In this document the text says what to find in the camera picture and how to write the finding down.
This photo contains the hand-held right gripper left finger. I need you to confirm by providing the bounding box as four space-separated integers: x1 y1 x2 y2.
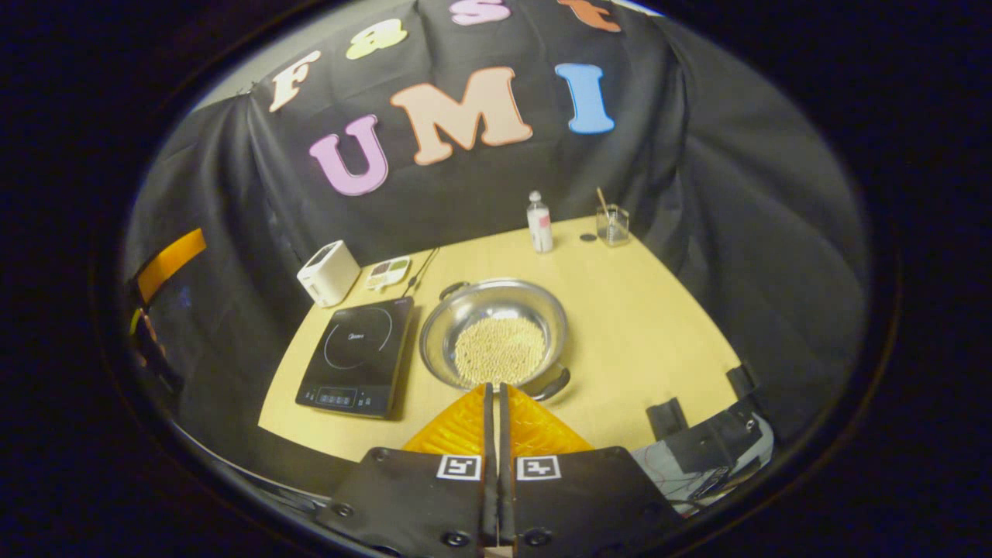
316 382 497 553

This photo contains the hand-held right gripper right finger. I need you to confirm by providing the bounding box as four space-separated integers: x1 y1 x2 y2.
498 382 687 553

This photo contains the black induction cooktop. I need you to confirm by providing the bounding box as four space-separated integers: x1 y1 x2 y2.
294 296 415 421

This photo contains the pile of yellow soybeans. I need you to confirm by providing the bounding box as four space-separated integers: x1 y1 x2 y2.
453 315 546 387

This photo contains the steel pot with black handles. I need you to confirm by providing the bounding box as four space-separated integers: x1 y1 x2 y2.
418 277 572 402

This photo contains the black table clamp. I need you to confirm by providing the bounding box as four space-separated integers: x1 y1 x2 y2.
646 398 689 441
726 363 764 400

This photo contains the white box appliance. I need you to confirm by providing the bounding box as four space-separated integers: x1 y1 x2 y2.
297 239 362 308

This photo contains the white divided dish of beans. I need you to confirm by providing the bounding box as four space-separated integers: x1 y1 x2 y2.
364 256 412 292

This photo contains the clear plastic bottle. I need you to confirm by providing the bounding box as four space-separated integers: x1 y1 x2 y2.
527 191 554 253

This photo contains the black backdrop cloth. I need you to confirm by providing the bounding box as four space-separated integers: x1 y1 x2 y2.
124 0 873 497

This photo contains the black power cable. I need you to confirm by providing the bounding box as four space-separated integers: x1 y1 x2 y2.
403 248 440 298

